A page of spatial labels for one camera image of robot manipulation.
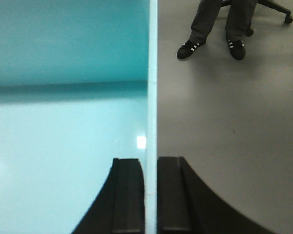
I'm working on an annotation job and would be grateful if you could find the light blue plastic bin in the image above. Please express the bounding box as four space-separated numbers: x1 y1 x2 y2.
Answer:
0 0 158 234

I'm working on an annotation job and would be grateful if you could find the person in grey trousers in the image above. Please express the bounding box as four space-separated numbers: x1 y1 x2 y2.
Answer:
176 0 257 60

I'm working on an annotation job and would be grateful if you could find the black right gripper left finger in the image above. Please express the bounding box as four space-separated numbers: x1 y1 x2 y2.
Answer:
72 158 145 234

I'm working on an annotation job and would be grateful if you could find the black office chair base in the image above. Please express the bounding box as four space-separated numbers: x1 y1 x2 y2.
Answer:
221 0 293 37

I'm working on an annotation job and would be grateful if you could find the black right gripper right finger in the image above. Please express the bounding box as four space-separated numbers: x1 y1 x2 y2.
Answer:
157 156 271 234

